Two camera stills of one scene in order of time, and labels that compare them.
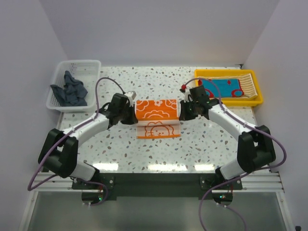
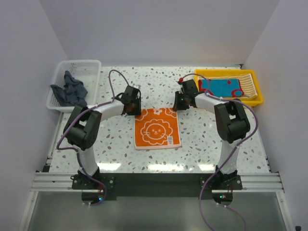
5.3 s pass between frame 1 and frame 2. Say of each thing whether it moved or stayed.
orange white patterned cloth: moved
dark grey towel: stayed
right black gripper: moved
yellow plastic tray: stayed
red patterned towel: stayed
